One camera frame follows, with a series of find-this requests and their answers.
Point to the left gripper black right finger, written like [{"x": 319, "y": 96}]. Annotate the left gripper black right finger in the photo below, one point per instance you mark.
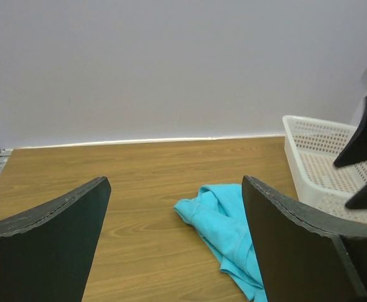
[{"x": 304, "y": 254}]

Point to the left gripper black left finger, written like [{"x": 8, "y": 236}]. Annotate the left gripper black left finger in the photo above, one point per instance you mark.
[{"x": 46, "y": 252}]

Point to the white plastic basket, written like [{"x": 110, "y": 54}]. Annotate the white plastic basket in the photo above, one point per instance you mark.
[{"x": 311, "y": 146}]

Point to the turquoise t shirt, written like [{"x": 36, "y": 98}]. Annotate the turquoise t shirt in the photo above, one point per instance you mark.
[{"x": 218, "y": 216}]

